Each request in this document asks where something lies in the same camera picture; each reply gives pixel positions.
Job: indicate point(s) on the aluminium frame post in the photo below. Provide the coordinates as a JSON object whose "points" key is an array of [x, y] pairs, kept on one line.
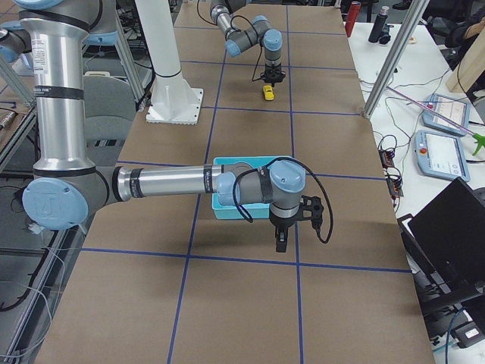
{"points": [[411, 20]]}

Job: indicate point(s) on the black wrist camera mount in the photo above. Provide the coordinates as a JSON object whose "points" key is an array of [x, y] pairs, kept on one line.
{"points": [[282, 76]]}

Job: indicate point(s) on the black laptop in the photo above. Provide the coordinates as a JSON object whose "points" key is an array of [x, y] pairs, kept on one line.
{"points": [[450, 232]]}

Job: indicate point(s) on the near teach pendant tablet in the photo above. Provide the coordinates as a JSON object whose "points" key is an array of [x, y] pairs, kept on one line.
{"points": [[441, 155]]}

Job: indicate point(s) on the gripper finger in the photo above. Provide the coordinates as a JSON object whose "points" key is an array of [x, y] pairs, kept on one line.
{"points": [[281, 239]]}

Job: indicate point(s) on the teach pendant tablet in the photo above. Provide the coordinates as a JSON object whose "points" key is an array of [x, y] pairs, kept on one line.
{"points": [[441, 155], [458, 111]]}

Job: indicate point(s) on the yellow beetle toy car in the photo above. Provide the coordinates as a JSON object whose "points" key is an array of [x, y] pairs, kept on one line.
{"points": [[268, 92]]}

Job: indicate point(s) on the far teach pendant tablet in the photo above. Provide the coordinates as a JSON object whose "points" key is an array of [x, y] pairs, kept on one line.
{"points": [[458, 111]]}

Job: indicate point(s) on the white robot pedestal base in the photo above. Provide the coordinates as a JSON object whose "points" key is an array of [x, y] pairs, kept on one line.
{"points": [[173, 100]]}

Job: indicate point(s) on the turquoise plastic bin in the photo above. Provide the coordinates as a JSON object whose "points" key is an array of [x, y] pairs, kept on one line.
{"points": [[256, 210]]}

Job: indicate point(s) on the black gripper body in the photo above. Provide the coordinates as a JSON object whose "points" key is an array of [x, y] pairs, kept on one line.
{"points": [[271, 69], [280, 224]]}

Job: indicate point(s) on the red cylinder tube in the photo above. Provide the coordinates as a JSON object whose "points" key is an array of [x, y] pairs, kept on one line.
{"points": [[353, 12]]}

